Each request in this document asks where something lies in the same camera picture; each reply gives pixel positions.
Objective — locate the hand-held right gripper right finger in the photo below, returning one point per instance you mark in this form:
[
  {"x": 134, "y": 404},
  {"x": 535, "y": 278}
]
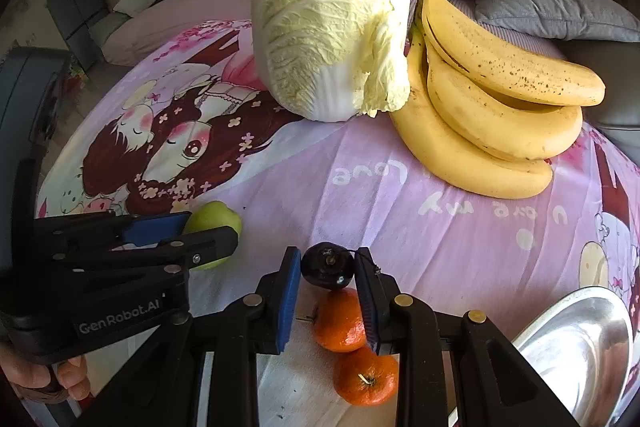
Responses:
[{"x": 367, "y": 302}]

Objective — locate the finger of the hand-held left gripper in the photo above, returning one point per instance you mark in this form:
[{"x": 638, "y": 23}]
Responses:
[
  {"x": 210, "y": 244},
  {"x": 155, "y": 227}
]

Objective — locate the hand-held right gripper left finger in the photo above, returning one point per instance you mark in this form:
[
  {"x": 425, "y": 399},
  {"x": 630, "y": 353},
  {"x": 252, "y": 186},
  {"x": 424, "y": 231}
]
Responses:
[{"x": 287, "y": 302}]

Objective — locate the green mango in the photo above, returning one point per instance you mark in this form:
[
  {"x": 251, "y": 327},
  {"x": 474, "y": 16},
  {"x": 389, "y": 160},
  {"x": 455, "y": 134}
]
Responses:
[{"x": 220, "y": 222}]

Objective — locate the dark cherry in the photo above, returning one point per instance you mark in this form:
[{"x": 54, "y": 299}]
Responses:
[{"x": 325, "y": 269}]

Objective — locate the silver metal plate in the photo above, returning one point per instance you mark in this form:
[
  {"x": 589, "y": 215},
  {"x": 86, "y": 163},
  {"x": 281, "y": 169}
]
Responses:
[{"x": 575, "y": 357}]

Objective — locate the person's left hand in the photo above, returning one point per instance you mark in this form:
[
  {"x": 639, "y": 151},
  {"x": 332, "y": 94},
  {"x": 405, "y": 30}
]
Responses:
[{"x": 25, "y": 369}]

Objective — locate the small tangerine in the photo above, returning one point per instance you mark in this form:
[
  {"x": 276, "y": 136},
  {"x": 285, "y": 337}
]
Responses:
[
  {"x": 340, "y": 322},
  {"x": 365, "y": 379}
]

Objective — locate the printed blanket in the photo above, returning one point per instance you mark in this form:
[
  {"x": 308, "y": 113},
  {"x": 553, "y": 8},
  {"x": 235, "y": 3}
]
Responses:
[{"x": 350, "y": 187}]

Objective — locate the dark cabinet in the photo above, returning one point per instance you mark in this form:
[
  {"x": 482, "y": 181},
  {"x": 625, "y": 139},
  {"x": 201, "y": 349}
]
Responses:
[{"x": 75, "y": 22}]

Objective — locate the napa cabbage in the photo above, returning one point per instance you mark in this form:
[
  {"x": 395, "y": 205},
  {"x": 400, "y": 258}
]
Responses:
[{"x": 325, "y": 7}]

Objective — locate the spotted yellow banana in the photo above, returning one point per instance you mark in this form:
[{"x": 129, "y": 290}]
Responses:
[{"x": 500, "y": 67}]

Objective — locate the grey sofa cushion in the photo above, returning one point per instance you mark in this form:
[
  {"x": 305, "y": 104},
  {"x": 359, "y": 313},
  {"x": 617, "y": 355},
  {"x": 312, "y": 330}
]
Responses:
[{"x": 610, "y": 82}]

